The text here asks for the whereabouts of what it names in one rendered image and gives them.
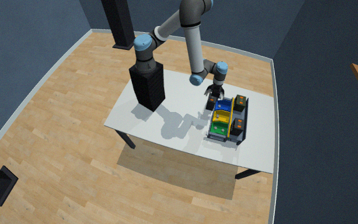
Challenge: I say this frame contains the green open bin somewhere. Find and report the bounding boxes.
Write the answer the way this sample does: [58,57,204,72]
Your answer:
[210,121,228,135]

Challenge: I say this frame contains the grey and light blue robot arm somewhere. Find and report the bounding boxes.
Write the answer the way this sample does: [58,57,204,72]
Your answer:
[134,0,228,86]

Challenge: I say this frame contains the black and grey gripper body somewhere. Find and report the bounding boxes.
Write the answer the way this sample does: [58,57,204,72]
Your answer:
[211,82,222,98]

